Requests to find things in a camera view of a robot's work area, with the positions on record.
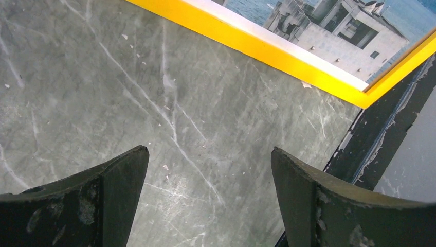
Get aluminium rail frame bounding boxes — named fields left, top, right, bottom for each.
left=374, top=92, right=435, bottom=203

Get yellow wooden picture frame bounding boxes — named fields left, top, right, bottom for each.
left=134, top=1, right=435, bottom=109

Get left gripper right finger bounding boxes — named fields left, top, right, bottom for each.
left=270, top=147, right=435, bottom=246

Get building photo print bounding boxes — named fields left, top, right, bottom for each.
left=182, top=1, right=435, bottom=92

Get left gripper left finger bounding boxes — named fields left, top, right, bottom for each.
left=1, top=146, right=149, bottom=246

